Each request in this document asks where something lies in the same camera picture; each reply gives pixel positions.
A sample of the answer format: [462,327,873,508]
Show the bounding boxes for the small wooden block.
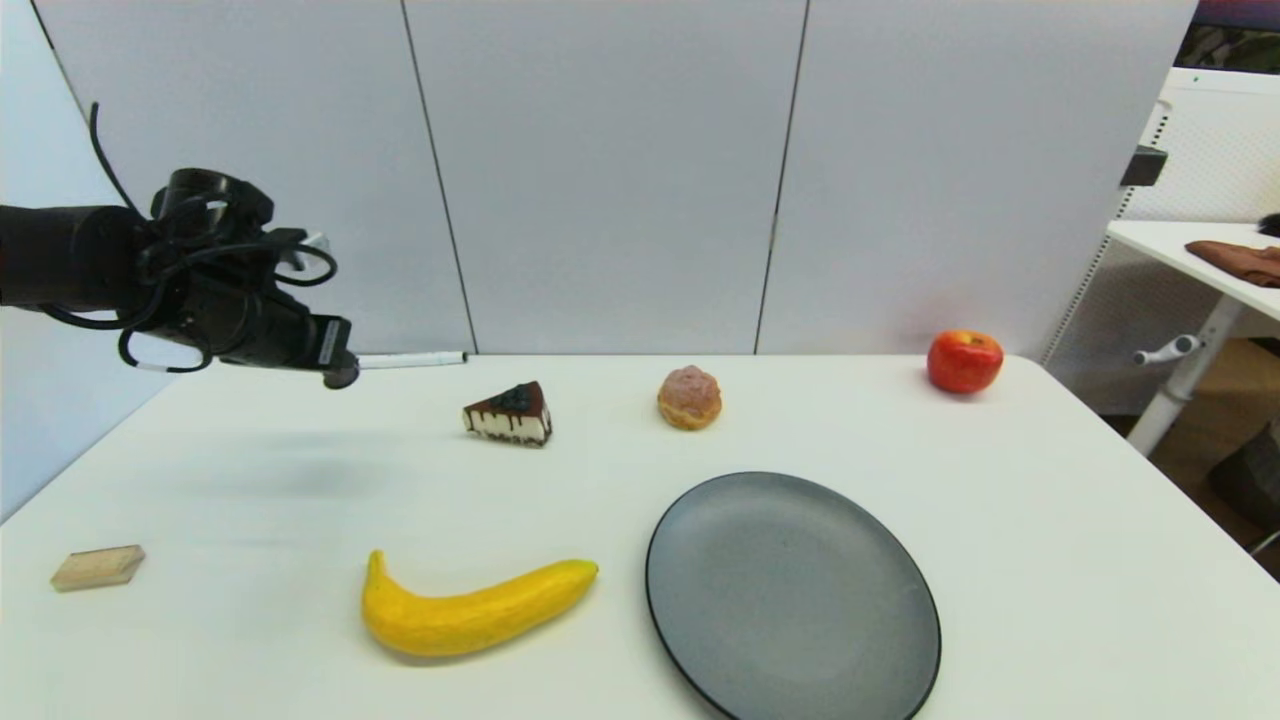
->
[50,544,147,592]

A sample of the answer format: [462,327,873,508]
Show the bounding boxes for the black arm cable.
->
[89,102,339,374]

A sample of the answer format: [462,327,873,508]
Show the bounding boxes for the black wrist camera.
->
[150,168,275,229]

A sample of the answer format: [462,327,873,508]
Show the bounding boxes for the brown cloth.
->
[1183,240,1280,290]

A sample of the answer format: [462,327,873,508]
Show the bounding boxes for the white marker pen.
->
[355,351,469,371]

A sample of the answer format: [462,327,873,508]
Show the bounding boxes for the gray round plate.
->
[645,471,942,720]

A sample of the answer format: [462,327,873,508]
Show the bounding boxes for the white side table top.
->
[1105,221,1280,323]

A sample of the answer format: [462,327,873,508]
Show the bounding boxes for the white crank handle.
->
[1132,336,1201,367]

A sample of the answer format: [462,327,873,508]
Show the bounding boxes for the red apple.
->
[926,330,1004,395]

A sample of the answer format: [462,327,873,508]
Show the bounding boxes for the black panel clamp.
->
[1118,146,1168,190]

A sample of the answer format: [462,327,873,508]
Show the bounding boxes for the brown cardboard box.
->
[1150,338,1280,481]

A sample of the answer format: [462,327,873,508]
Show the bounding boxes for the pink glazed cream puff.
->
[657,365,723,432]

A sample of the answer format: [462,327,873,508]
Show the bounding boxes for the dark gray bin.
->
[1208,420,1280,536]

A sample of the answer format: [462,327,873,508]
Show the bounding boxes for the yellow banana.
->
[361,549,600,658]

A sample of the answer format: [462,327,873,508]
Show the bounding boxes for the white side table leg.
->
[1126,297,1246,459]

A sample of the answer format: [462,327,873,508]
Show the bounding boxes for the white perforated panel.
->
[1040,68,1280,366]

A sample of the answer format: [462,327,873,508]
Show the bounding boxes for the chocolate cake slice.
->
[462,380,553,448]

